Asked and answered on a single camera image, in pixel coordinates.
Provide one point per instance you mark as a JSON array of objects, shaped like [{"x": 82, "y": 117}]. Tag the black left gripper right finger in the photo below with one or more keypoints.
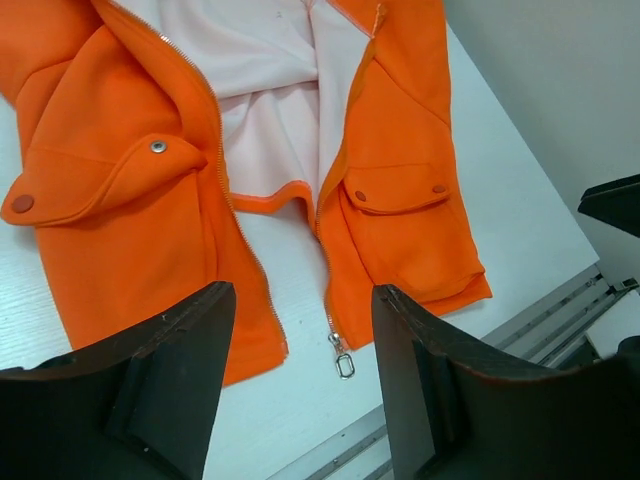
[{"x": 458, "y": 408}]

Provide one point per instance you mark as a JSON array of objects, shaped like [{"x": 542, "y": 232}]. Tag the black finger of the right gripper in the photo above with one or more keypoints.
[{"x": 616, "y": 203}]

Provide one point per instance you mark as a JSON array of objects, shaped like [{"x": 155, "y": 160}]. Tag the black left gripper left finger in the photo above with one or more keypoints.
[{"x": 140, "y": 404}]

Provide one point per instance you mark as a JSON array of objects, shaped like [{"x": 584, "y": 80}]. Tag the silver zipper pull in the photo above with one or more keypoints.
[{"x": 343, "y": 360}]

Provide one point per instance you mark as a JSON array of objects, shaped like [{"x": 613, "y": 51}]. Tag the orange jacket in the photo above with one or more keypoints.
[{"x": 148, "y": 127}]

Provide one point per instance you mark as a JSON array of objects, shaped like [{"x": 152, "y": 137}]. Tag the aluminium table frame rail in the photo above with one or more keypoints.
[{"x": 579, "y": 324}]

